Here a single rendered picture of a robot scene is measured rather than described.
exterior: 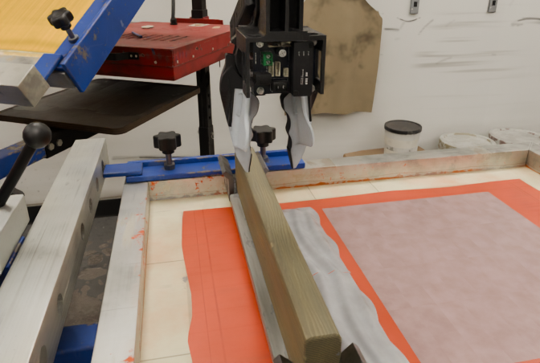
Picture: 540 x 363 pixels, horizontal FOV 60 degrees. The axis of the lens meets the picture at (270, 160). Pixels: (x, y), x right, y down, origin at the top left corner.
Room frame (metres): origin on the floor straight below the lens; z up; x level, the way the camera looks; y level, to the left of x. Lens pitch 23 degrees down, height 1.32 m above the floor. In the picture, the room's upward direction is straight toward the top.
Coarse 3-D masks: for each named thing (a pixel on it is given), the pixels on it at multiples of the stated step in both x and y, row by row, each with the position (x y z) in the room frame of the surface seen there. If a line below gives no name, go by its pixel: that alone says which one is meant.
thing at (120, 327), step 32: (320, 160) 0.78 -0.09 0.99; (352, 160) 0.78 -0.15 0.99; (384, 160) 0.78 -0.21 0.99; (416, 160) 0.78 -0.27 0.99; (448, 160) 0.80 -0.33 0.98; (480, 160) 0.81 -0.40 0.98; (512, 160) 0.83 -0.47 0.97; (128, 192) 0.65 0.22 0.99; (160, 192) 0.69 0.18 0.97; (192, 192) 0.70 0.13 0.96; (224, 192) 0.71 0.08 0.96; (128, 224) 0.55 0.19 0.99; (128, 256) 0.48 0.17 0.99; (128, 288) 0.42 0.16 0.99; (128, 320) 0.37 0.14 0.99; (96, 352) 0.32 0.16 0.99; (128, 352) 0.32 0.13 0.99
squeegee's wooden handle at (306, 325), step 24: (240, 168) 0.60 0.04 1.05; (240, 192) 0.61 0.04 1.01; (264, 192) 0.51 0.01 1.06; (264, 216) 0.45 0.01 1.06; (264, 240) 0.42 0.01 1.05; (288, 240) 0.40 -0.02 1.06; (264, 264) 0.42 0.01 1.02; (288, 264) 0.36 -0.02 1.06; (288, 288) 0.33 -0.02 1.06; (312, 288) 0.33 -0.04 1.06; (288, 312) 0.31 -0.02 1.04; (312, 312) 0.30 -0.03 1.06; (288, 336) 0.31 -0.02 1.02; (312, 336) 0.27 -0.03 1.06; (336, 336) 0.27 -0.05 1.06; (312, 360) 0.27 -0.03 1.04; (336, 360) 0.27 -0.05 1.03
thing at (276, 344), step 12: (240, 204) 0.60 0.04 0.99; (240, 216) 0.57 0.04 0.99; (240, 228) 0.53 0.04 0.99; (240, 240) 0.52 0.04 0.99; (252, 252) 0.48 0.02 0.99; (252, 264) 0.45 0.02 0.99; (252, 276) 0.43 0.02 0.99; (264, 288) 0.41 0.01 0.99; (264, 300) 0.39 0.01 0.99; (264, 312) 0.37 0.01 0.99; (264, 324) 0.36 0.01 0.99; (276, 324) 0.35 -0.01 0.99; (276, 336) 0.34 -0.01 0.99; (276, 348) 0.32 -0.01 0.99
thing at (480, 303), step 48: (240, 288) 0.46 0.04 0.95; (384, 288) 0.46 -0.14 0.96; (432, 288) 0.46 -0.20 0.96; (480, 288) 0.46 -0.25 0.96; (528, 288) 0.46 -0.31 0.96; (192, 336) 0.38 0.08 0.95; (240, 336) 0.38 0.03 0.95; (432, 336) 0.38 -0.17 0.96; (480, 336) 0.38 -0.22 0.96; (528, 336) 0.38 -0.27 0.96
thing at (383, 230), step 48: (384, 192) 0.72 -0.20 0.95; (432, 192) 0.72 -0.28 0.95; (480, 192) 0.72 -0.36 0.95; (528, 192) 0.72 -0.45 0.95; (192, 240) 0.57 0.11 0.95; (336, 240) 0.57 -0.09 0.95; (384, 240) 0.57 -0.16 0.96; (432, 240) 0.57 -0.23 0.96; (480, 240) 0.57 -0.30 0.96; (528, 240) 0.57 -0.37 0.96; (192, 288) 0.46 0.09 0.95
